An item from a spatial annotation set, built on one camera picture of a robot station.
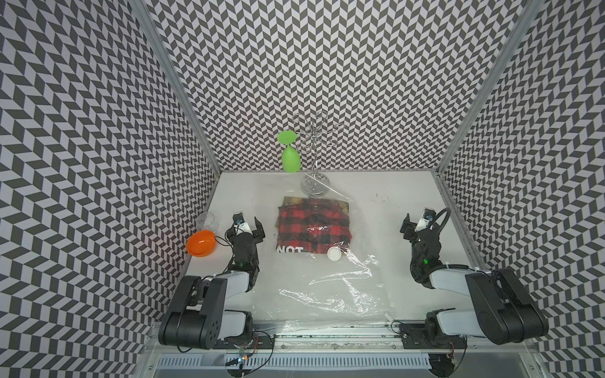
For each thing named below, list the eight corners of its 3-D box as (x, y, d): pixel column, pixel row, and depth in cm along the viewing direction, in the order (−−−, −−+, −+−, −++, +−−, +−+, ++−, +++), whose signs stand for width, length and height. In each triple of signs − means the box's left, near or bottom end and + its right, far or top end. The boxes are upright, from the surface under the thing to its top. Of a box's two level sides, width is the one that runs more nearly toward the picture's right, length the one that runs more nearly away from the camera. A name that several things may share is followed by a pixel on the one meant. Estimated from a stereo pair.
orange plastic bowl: (185, 258, 89) (181, 254, 86) (194, 234, 95) (190, 230, 92) (211, 258, 89) (207, 254, 86) (218, 234, 95) (215, 230, 92)
